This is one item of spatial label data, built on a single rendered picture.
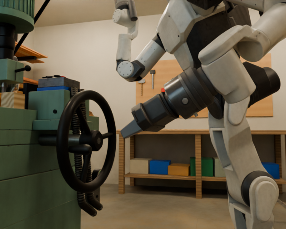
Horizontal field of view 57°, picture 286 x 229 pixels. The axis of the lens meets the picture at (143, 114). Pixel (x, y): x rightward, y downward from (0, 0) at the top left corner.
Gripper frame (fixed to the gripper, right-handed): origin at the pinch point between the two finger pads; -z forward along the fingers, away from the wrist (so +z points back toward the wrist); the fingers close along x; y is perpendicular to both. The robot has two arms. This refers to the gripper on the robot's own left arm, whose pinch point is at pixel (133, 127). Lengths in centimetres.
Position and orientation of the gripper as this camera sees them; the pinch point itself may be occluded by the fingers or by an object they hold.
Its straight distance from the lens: 59.3
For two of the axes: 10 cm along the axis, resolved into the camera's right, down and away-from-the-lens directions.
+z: 8.1, -5.2, -2.7
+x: 3.6, 0.8, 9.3
